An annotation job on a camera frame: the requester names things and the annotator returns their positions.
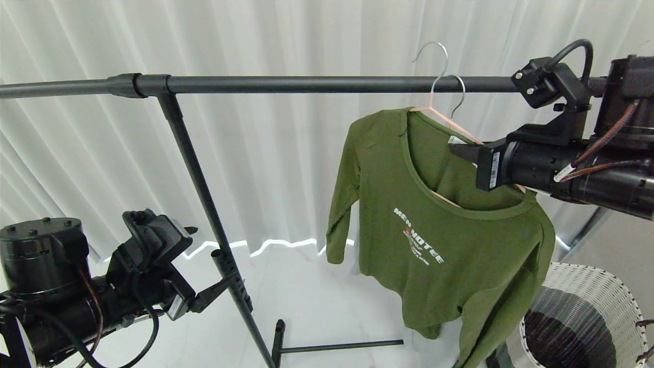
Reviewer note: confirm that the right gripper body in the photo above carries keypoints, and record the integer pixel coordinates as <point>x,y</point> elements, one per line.
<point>562,171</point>

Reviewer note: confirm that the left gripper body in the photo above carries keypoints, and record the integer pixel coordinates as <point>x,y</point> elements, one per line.
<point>117,301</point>

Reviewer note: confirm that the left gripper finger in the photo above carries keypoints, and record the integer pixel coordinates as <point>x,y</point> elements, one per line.
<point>214,294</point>
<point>191,230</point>

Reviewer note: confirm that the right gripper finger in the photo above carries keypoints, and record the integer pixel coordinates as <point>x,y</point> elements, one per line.
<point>467,152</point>

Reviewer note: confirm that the pink clothes hanger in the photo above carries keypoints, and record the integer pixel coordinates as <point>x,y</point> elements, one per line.
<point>445,118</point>
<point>463,89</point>

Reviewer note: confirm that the green garment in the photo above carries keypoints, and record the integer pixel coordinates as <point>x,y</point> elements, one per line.
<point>460,245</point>

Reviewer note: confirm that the white laundry basket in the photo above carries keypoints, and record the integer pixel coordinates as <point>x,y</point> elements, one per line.
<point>587,286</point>

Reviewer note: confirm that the black clothes rack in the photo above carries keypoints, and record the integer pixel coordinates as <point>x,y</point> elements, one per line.
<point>306,84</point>

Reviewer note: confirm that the white curtain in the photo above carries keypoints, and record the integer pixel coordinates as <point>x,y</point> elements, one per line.
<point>255,168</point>

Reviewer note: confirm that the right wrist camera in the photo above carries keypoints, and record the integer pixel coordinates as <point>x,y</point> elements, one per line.
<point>552,87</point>

